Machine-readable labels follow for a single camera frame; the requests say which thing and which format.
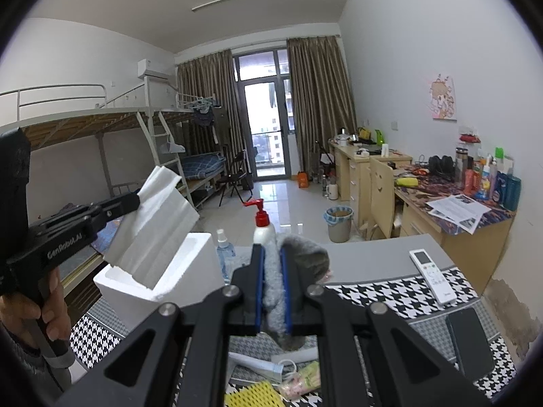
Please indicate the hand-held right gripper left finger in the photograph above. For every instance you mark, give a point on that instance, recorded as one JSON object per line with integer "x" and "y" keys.
{"x": 259, "y": 290}

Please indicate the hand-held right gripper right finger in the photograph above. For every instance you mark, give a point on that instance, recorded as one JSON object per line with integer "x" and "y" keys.
{"x": 285, "y": 292}

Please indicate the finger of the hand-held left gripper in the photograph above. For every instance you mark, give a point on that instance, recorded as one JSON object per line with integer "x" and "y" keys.
{"x": 121, "y": 204}

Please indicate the grey fuzzy cloth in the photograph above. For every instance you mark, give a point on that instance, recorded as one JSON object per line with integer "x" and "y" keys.
{"x": 306, "y": 256}

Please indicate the white foam lid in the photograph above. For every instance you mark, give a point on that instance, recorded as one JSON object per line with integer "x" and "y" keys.
{"x": 157, "y": 229}

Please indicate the white foam box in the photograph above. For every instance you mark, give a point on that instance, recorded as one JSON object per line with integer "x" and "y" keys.
{"x": 195, "y": 263}

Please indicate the green and pink packet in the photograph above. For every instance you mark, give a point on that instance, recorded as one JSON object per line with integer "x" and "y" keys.
{"x": 301, "y": 381}

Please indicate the person's left forearm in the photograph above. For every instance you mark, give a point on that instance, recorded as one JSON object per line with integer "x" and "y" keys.
{"x": 25, "y": 364}

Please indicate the person's left hand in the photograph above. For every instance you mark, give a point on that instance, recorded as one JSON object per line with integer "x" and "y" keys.
{"x": 17, "y": 309}

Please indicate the blue spray bottle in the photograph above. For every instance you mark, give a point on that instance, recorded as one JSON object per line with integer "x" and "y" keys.
{"x": 225, "y": 256}

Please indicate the white pump lotion bottle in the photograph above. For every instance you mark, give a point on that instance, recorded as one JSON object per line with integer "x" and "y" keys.
{"x": 264, "y": 233}

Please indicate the white tube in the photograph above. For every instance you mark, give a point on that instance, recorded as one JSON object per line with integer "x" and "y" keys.
{"x": 254, "y": 366}

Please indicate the grey trash bin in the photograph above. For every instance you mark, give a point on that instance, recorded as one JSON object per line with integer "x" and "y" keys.
{"x": 339, "y": 229}

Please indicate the bunk bed with blue mattress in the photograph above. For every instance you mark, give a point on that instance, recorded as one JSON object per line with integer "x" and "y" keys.
{"x": 201, "y": 165}

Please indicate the white metal bunk bed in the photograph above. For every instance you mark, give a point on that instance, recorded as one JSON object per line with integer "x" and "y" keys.
{"x": 76, "y": 125}

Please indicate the houndstooth tablecloth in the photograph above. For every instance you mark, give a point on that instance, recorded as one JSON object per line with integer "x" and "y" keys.
{"x": 382, "y": 292}

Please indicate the yellow mesh sponge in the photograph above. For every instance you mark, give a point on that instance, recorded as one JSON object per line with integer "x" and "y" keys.
{"x": 250, "y": 396}

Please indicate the white jug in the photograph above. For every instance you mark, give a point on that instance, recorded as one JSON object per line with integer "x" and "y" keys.
{"x": 333, "y": 190}

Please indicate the orange bag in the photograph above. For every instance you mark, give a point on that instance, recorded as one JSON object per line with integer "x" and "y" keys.
{"x": 302, "y": 180}

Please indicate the black folding chair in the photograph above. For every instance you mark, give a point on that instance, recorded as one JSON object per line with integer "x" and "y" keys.
{"x": 233, "y": 178}

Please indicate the hanging dark clothes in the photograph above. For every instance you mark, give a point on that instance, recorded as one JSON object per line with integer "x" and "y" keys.
{"x": 203, "y": 114}

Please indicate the brown curtain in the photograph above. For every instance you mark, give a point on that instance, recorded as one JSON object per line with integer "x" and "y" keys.
{"x": 318, "y": 93}
{"x": 203, "y": 106}

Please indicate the white air conditioner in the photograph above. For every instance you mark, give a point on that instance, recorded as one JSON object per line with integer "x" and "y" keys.
{"x": 152, "y": 70}

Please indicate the plain wooden desk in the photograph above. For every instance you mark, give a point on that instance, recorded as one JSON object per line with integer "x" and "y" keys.
{"x": 356, "y": 174}

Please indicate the wooden chair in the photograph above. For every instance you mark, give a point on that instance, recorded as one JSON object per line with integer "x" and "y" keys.
{"x": 382, "y": 190}

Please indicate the white remote control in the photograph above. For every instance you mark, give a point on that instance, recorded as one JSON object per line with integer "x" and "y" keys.
{"x": 432, "y": 275}

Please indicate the yellow pouch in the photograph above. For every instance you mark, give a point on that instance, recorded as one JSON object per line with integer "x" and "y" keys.
{"x": 406, "y": 181}

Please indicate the glass balcony door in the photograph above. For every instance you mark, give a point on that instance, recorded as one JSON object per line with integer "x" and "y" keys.
{"x": 265, "y": 114}

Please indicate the wooden desk with printed cover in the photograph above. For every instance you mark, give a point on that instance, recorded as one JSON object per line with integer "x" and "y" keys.
{"x": 462, "y": 246}

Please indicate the black smartphone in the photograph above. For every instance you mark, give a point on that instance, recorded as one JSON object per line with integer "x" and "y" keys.
{"x": 468, "y": 343}

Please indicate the printed paper sheets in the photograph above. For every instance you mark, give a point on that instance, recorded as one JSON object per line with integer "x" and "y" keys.
{"x": 458, "y": 212}

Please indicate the ceiling light tube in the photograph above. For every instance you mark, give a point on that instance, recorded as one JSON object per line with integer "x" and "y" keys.
{"x": 231, "y": 0}

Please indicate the row of toiletry bottles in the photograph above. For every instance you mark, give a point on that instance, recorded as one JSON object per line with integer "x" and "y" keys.
{"x": 492, "y": 182}

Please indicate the black metal frame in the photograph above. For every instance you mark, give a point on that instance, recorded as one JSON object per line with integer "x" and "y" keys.
{"x": 326, "y": 159}

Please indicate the red item on wall shelf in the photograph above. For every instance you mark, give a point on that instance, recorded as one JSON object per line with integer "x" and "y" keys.
{"x": 470, "y": 137}

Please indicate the wall poster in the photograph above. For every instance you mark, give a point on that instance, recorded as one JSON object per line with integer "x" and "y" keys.
{"x": 443, "y": 97}

